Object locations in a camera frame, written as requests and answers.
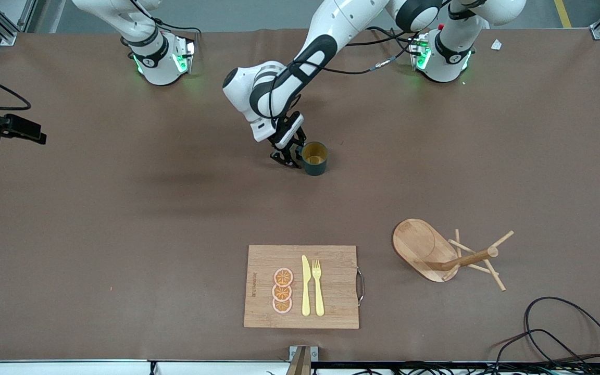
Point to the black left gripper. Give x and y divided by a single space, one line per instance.
294 145

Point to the dark green cup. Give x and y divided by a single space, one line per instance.
314 166

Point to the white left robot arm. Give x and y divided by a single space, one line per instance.
331 31

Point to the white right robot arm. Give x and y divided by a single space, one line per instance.
157 62

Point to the wooden mug rack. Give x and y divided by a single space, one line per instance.
420 245

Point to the toy orange slice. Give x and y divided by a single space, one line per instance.
283 277

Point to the bamboo cutting board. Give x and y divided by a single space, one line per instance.
336 281

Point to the yellow plastic knife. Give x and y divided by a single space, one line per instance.
305 291

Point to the brown table cover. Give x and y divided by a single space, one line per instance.
123 234

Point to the yellow plastic fork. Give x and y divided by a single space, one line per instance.
319 297

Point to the white paper scrap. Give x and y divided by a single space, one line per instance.
496 45

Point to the metal bracket with brown post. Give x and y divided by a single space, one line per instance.
301 362

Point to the white table edge rail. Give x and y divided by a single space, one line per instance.
71 369

